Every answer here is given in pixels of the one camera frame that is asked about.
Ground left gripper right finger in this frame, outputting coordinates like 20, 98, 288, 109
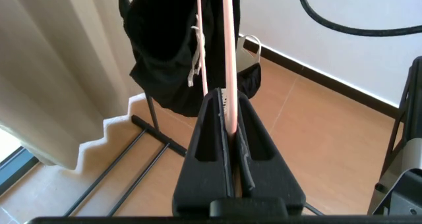
234, 90, 307, 217

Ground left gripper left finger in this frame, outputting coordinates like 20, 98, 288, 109
172, 88, 235, 217

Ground pink clothes hanger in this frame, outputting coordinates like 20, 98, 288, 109
196, 0, 239, 138

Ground black shorts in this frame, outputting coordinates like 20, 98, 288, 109
117, 0, 262, 118

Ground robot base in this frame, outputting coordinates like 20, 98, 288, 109
367, 55, 422, 217

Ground black clothes rack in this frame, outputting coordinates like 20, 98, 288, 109
64, 94, 187, 217

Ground white laundry basket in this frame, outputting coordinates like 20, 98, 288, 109
235, 34, 262, 73

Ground window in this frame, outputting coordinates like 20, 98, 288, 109
0, 128, 40, 197

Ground beige curtain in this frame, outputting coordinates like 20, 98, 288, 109
0, 0, 146, 171

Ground black cable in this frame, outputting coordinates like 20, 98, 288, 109
295, 0, 422, 38

